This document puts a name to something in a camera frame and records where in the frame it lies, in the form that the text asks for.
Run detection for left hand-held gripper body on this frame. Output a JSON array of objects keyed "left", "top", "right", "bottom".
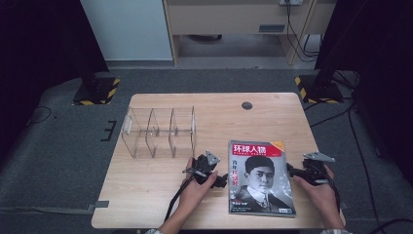
[{"left": 183, "top": 149, "right": 221, "bottom": 187}]

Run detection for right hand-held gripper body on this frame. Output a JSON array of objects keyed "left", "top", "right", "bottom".
[{"left": 299, "top": 151, "right": 336, "bottom": 186}]

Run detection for magazine with portrait cover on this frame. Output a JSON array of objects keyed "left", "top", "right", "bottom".
[{"left": 227, "top": 139, "right": 297, "bottom": 218}]

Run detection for clear acrylic divider rack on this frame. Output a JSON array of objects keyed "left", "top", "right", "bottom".
[{"left": 120, "top": 105, "right": 198, "bottom": 160}]

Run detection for person's right hand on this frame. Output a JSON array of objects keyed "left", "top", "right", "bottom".
[{"left": 293, "top": 164, "right": 339, "bottom": 217}]

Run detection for person's left hand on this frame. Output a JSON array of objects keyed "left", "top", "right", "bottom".
[{"left": 177, "top": 157, "right": 219, "bottom": 215}]

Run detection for striped black stand base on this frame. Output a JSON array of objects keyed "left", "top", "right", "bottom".
[
  {"left": 294, "top": 74, "right": 345, "bottom": 105},
  {"left": 72, "top": 76, "right": 121, "bottom": 106}
]

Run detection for black floor tape mark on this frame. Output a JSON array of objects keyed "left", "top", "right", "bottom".
[{"left": 99, "top": 120, "right": 118, "bottom": 142}]

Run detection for black curtain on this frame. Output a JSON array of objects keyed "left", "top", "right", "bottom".
[
  {"left": 314, "top": 0, "right": 413, "bottom": 186},
  {"left": 0, "top": 0, "right": 110, "bottom": 157}
]

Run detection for light wooden cabinet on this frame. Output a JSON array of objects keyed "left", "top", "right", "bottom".
[{"left": 162, "top": 0, "right": 337, "bottom": 67}]

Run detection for white panel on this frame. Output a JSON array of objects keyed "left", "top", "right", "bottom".
[{"left": 79, "top": 0, "right": 173, "bottom": 61}]

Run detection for right hand-held gripper cable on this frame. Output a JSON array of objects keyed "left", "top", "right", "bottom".
[{"left": 328, "top": 176, "right": 343, "bottom": 213}]

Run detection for black floor cable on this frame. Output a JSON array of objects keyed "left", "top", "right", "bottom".
[
  {"left": 303, "top": 97, "right": 413, "bottom": 234},
  {"left": 26, "top": 105, "right": 53, "bottom": 127}
]

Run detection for black hanging cables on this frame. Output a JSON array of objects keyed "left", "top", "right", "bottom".
[{"left": 284, "top": 3, "right": 322, "bottom": 63}]

